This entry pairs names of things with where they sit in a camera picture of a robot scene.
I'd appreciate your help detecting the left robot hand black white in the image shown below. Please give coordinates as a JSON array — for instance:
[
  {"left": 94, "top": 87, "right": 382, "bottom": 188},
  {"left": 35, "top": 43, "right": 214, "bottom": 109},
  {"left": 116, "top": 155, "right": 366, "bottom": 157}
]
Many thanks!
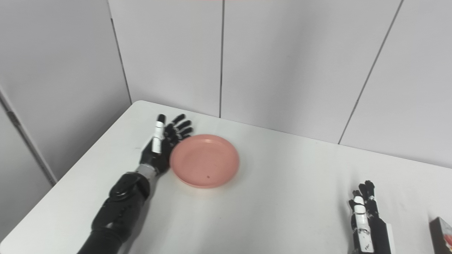
[{"left": 139, "top": 114, "right": 194, "bottom": 175}]

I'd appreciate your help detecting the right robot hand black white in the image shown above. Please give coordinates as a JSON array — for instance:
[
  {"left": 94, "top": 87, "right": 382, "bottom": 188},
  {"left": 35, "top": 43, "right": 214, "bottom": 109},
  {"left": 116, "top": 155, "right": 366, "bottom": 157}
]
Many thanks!
[{"left": 349, "top": 180, "right": 396, "bottom": 254}]

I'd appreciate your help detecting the pink plate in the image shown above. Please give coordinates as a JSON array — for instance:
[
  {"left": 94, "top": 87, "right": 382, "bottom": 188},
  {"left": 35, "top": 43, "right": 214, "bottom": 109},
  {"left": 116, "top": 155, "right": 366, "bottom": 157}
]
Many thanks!
[{"left": 169, "top": 134, "right": 240, "bottom": 188}]

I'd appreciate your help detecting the chocolate cake slice with fruit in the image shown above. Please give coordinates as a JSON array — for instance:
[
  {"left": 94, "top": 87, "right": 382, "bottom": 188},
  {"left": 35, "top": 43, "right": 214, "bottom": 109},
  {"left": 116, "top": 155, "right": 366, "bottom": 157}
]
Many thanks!
[{"left": 429, "top": 217, "right": 452, "bottom": 254}]

